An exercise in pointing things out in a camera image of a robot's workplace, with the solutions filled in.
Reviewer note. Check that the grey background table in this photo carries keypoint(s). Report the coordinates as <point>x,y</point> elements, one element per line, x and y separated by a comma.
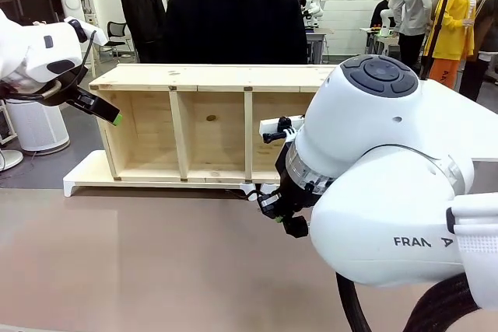
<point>317,42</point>

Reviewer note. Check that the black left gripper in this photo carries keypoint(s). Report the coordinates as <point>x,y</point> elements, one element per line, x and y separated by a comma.
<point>79,99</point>

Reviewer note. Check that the black mesh office chair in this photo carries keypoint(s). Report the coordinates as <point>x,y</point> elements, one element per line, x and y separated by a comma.
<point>116,34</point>

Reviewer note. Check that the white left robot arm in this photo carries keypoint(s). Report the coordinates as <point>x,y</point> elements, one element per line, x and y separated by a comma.
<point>35,52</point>

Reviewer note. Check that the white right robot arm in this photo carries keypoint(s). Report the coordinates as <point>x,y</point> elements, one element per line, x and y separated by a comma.
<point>389,176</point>

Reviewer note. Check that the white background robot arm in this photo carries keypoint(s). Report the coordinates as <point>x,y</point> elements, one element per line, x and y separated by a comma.
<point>387,17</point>

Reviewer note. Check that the black tripod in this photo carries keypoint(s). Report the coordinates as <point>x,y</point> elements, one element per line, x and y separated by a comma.
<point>437,29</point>

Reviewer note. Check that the white cylindrical air purifier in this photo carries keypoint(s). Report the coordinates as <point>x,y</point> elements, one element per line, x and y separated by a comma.
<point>37,126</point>

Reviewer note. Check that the mannequin in yellow jacket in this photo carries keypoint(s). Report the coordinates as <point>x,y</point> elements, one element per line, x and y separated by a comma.
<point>457,25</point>

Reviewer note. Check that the seated person in black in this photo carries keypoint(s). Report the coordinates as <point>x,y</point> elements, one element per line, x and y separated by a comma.
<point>383,5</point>

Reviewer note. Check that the small white background robot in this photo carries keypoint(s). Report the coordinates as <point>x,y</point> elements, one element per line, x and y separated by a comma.
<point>313,3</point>

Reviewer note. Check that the light wooden shelf box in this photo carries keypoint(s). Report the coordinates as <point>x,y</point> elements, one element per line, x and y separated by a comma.
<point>210,133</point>

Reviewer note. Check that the white table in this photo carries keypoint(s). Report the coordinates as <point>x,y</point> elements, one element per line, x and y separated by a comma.
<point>467,114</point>

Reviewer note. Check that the mannequin in grey hoodie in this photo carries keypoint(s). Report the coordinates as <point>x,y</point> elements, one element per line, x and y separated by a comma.
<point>416,1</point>

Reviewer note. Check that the person in dark striped top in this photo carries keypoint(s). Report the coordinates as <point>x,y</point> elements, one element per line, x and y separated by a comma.
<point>484,36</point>

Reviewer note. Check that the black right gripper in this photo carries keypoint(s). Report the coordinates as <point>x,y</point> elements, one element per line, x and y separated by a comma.
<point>295,192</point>

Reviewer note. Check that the person in black puffer jacket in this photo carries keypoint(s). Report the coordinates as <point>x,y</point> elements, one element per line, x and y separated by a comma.
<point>233,17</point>

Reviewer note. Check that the white fan base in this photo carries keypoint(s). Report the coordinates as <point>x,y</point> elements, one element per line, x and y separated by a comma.
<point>9,159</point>

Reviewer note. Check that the person in black coat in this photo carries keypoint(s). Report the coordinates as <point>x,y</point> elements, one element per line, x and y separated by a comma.
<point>142,9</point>

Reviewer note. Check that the black wrist camera white bracket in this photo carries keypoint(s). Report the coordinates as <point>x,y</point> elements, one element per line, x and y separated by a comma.
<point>282,128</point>

